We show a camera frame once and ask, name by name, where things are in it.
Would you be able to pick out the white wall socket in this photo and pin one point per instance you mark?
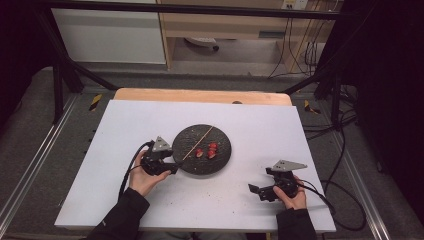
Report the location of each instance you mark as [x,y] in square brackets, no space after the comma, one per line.
[295,4]

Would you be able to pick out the black metal frame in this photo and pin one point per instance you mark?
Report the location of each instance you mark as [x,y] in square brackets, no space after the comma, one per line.
[186,9]

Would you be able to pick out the person's left hand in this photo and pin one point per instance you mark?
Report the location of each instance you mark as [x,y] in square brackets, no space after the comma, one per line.
[143,181]

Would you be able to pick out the red fruit piece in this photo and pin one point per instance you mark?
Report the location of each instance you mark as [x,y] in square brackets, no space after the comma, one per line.
[199,153]
[213,145]
[211,154]

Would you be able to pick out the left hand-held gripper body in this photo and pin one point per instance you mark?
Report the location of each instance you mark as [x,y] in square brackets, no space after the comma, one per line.
[154,163]

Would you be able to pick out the person's right hand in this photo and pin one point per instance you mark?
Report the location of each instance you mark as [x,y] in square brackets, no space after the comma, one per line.
[293,201]

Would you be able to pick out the aluminium floor rail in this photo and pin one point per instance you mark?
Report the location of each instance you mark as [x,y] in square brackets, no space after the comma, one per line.
[363,186]
[33,160]

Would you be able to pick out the wooden table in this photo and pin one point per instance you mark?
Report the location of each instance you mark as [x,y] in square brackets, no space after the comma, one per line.
[200,96]

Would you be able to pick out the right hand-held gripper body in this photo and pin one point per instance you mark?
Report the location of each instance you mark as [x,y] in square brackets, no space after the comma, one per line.
[287,181]

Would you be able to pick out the black round plate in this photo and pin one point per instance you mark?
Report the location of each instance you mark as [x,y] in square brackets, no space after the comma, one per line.
[213,165]

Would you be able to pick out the thin wooden skewer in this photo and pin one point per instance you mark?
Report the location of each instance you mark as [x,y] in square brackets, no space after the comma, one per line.
[200,140]

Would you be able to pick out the white power strip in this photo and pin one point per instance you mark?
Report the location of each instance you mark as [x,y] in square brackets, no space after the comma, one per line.
[201,41]

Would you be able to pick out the light wooden desk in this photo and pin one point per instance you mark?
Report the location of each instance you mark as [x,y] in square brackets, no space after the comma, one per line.
[226,25]

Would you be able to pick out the yellow black tape marker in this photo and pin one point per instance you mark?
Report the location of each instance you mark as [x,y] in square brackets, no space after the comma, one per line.
[311,107]
[95,102]

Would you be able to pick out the white cabinet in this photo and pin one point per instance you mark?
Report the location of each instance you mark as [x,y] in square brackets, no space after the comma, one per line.
[106,36]

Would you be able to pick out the black curtain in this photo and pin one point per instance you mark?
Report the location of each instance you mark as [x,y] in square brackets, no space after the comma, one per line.
[390,83]
[20,50]

